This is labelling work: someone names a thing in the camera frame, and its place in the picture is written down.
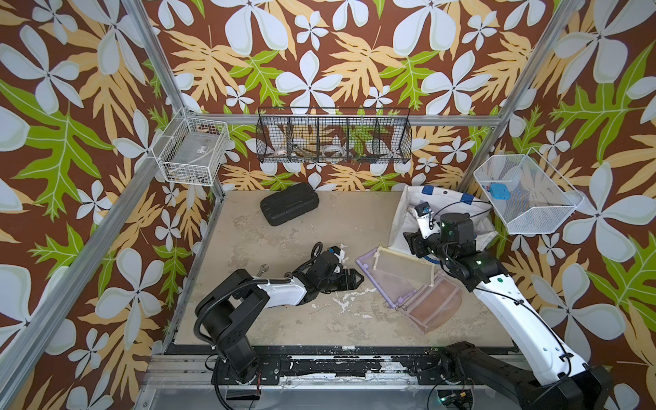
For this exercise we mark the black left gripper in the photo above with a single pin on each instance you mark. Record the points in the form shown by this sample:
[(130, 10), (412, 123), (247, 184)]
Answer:
[(345, 277)]

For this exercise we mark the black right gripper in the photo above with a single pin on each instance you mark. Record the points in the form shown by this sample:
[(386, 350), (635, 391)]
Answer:
[(415, 243)]

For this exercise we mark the cream mesh pouch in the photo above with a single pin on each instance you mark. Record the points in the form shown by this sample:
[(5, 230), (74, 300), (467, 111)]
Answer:
[(402, 266)]

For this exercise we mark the purple mesh pouch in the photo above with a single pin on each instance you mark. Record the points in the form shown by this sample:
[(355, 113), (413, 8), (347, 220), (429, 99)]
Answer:
[(395, 290)]

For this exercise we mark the pink mesh pouch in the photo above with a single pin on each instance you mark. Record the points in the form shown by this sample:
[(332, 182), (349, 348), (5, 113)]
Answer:
[(433, 305)]

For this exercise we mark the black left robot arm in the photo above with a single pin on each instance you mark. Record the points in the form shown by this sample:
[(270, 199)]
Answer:
[(225, 315)]

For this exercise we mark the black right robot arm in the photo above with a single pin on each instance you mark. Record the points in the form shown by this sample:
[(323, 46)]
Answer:
[(558, 378)]

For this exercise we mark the small blue object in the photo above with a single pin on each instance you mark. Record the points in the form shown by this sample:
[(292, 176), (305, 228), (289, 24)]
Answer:
[(499, 192)]

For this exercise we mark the silver open-end wrench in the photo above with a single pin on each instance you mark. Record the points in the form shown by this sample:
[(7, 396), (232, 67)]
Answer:
[(263, 269)]

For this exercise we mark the white hexagonal mesh basket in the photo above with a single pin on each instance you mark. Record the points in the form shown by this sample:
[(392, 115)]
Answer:
[(542, 199)]

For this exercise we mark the black hard zipper case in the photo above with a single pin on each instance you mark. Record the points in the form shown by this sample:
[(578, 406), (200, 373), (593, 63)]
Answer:
[(283, 206)]

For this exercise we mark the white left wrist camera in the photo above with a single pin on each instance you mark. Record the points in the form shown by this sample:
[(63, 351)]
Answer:
[(339, 252)]

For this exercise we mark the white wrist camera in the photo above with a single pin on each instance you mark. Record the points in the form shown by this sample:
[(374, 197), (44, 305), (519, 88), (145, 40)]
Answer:
[(339, 252), (425, 219)]

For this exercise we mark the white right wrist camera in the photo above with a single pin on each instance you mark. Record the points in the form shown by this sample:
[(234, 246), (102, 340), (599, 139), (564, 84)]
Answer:
[(425, 219)]

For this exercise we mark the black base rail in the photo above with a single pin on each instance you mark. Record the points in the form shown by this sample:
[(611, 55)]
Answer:
[(425, 366)]

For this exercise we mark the black wire basket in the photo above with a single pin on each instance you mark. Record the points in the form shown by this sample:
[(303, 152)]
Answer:
[(333, 135)]

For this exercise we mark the white wire basket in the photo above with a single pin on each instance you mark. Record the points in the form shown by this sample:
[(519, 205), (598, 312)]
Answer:
[(191, 149)]

